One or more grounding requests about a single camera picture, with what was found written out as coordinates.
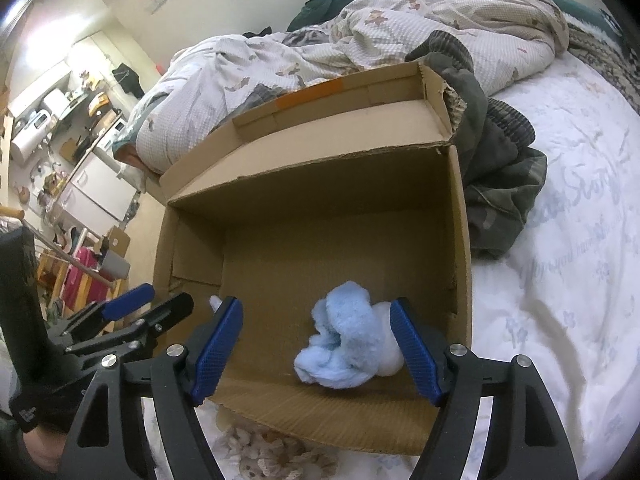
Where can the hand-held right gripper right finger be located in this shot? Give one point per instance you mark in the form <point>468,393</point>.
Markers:
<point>417,355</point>

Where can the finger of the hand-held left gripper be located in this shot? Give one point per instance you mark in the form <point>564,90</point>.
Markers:
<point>167,310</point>
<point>127,301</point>

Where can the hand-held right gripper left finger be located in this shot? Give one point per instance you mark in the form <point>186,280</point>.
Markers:
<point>216,350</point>

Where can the white fluffy sock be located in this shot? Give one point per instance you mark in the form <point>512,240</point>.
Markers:
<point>390,345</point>

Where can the light blue fluffy sock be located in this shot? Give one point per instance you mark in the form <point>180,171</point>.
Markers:
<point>340,340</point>

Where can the person's left forearm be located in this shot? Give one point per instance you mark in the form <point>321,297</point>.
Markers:
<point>42,452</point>

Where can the beige fluffy soft item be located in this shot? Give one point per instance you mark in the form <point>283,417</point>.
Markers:
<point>270,455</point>

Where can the person's left hand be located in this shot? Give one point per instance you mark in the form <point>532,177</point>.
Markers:
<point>30,410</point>

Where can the pink suitcase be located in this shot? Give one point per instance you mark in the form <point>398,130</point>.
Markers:
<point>82,275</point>

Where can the small cardboard box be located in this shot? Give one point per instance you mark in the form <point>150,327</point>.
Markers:
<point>117,242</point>

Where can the wooden rack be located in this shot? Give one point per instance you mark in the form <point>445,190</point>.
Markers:
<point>55,265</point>

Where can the white refrigerator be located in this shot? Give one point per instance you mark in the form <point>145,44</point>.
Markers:
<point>95,190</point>

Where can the white printed bedsheet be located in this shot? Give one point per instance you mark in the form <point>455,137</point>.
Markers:
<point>575,260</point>

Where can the white kitchen appliance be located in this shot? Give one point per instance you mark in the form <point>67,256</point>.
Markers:
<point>29,135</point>

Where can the dark green plaid garment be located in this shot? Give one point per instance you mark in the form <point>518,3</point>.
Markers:
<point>500,185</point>

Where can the black hanging garment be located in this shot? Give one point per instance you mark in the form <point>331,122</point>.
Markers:
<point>127,79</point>

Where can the floral checked comforter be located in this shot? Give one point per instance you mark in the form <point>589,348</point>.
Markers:
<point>350,35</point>

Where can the dark green cloth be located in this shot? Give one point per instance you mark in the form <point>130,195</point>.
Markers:
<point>325,2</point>

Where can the grey patterned blanket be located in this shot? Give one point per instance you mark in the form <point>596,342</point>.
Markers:
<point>605,55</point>

